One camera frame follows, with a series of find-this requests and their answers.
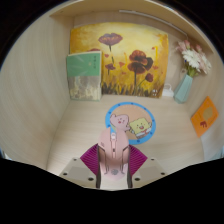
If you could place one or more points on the small white object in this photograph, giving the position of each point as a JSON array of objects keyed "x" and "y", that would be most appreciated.
[{"x": 167, "y": 90}]

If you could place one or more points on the mint green vase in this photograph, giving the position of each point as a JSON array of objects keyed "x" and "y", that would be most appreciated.
[{"x": 183, "y": 88}]

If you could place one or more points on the round cartoon mouse pad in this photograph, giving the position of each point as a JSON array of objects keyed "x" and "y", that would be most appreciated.
[{"x": 140, "y": 123}]

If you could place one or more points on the pink computer mouse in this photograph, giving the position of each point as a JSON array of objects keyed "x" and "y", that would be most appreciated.
[{"x": 113, "y": 156}]

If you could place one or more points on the pink and white flower bouquet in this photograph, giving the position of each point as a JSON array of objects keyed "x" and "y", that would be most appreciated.
[{"x": 195, "y": 58}]

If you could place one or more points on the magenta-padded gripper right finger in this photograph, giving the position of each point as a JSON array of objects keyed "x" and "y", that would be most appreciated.
[{"x": 138, "y": 166}]

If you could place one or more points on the poppy flower painting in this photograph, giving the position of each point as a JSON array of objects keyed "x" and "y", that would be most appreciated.
[{"x": 133, "y": 56}]

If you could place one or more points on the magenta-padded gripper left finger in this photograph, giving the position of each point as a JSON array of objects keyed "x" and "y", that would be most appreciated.
[{"x": 88, "y": 166}]

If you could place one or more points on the green cover book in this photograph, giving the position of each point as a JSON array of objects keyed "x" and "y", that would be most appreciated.
[{"x": 84, "y": 76}]

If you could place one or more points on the orange booklet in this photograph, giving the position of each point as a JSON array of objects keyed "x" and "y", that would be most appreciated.
[{"x": 204, "y": 116}]

